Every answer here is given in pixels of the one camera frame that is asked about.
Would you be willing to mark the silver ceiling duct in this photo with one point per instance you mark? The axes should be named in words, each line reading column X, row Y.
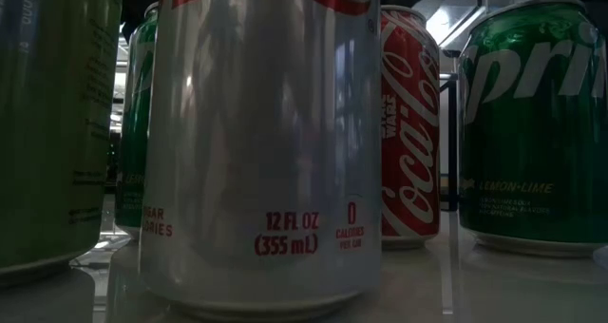
column 451, row 21

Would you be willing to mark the green Sprite can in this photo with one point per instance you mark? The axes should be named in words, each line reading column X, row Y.
column 532, row 138
column 135, row 138

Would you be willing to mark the red Coca-Cola can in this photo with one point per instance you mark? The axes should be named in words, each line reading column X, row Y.
column 408, row 138

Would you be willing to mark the silver Diet Coke can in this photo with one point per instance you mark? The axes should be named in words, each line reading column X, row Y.
column 261, row 123

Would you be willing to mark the lime green beverage can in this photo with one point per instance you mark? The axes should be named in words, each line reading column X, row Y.
column 52, row 123

